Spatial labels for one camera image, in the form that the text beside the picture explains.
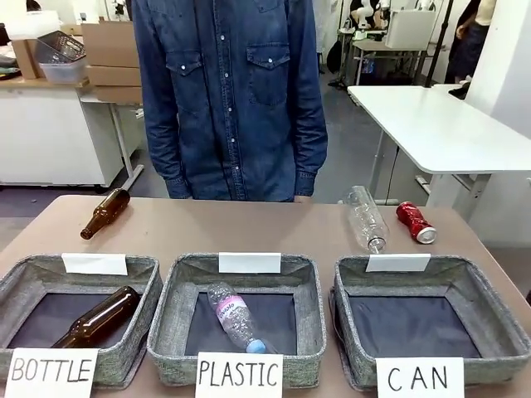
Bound crushed red soda can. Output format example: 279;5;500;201
395;201;438;245

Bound stacked cardboard boxes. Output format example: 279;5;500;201
80;22;144;105

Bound large brown glass bottle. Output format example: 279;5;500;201
50;285;141;349

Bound paper sign reading plastic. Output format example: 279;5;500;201
195;350;285;398

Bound white box on bench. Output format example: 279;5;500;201
386;8;436;50

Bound small brown glass bottle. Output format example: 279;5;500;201
80;187;132;240

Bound grey fabric basket marked can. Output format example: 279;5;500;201
329;253;531;391

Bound white cabinet desk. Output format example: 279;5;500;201
0;75;145;194

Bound clear plastic bottle without cap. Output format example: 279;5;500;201
346;185;391;255

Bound blank white card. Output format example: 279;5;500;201
364;253;432;274
61;252;129;276
218;251;282;275

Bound black tripod pole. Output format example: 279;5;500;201
425;0;454;89

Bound grey fabric basket marked bottle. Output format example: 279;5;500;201
0;254;163;390

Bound person in dark skirt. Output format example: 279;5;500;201
445;0;498;85

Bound paper sign reading can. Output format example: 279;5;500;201
375;356;465;398

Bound clear plastic storage bin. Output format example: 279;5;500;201
37;60;90;84

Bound person in denim shirt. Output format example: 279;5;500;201
131;0;329;203

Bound white desk with metal legs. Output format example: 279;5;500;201
346;83;531;221

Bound black bag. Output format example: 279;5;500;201
326;38;343;75

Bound paper sign reading bottle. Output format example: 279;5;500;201
4;347;100;398

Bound plastic bottle with pink label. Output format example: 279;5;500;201
207;281;267;355

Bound grey fabric basket marked plastic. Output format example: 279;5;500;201
147;252;329;386

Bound black perforated tray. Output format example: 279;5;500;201
33;30;88;66

